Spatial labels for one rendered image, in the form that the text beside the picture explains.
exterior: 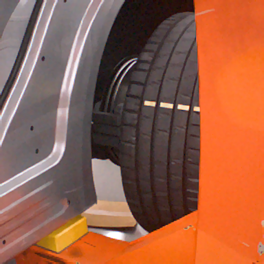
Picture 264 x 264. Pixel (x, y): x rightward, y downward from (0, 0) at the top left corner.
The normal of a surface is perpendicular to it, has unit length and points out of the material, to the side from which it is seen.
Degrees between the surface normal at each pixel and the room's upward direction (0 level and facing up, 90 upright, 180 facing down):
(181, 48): 36
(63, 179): 90
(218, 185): 90
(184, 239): 90
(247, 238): 90
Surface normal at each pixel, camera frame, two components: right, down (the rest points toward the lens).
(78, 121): 0.85, 0.15
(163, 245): -0.52, 0.31
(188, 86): -0.44, -0.30
